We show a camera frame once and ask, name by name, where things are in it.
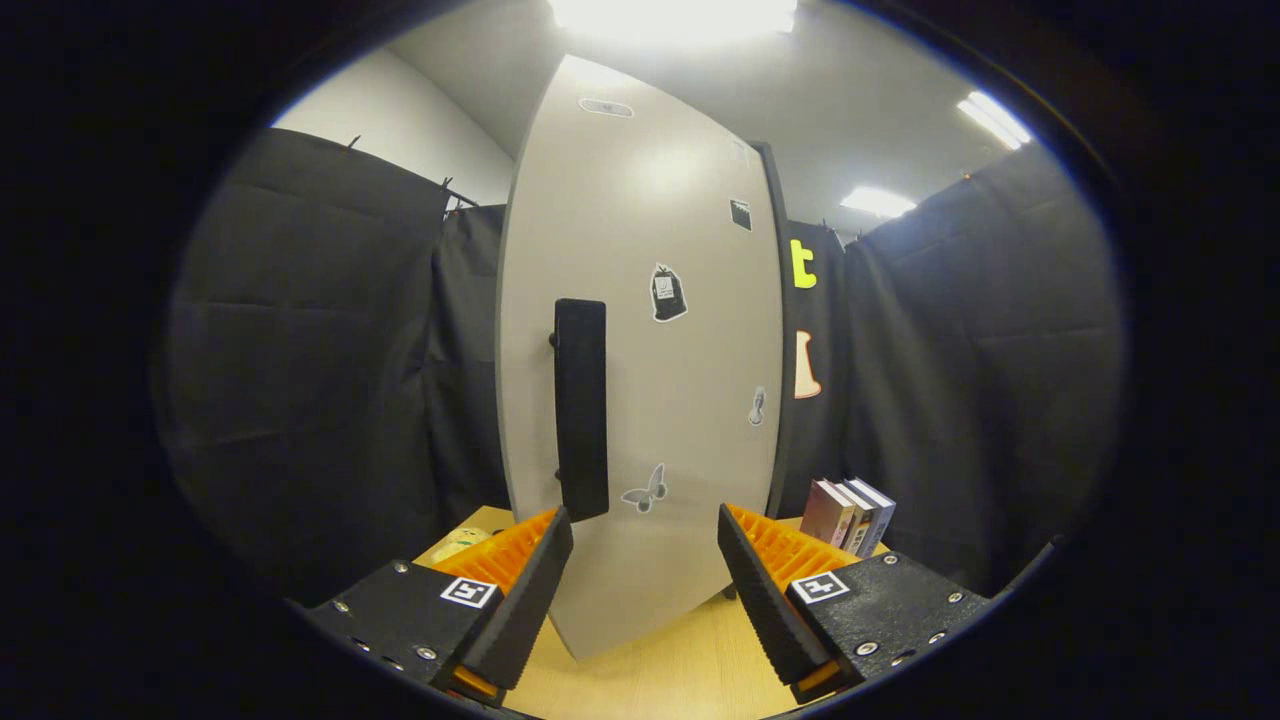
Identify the black backdrop cloth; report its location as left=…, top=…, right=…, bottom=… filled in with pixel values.
left=155, top=127, right=1127, bottom=601

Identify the black door handle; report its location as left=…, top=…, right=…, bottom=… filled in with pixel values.
left=552, top=298, right=612, bottom=523

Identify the grey book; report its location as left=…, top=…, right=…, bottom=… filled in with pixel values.
left=836, top=480, right=877, bottom=556

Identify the maroon book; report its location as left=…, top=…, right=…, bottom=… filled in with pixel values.
left=800, top=480, right=857, bottom=549

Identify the pale yellow green item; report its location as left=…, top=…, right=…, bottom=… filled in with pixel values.
left=430, top=527, right=494, bottom=564

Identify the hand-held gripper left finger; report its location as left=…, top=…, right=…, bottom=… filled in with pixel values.
left=300, top=507, right=576, bottom=709

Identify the ceiling light panel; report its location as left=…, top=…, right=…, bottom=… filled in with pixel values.
left=957, top=90, right=1034, bottom=152
left=548, top=0, right=800, bottom=47
left=840, top=186, right=918, bottom=220

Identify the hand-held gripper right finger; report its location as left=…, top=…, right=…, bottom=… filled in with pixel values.
left=716, top=502, right=1001, bottom=705

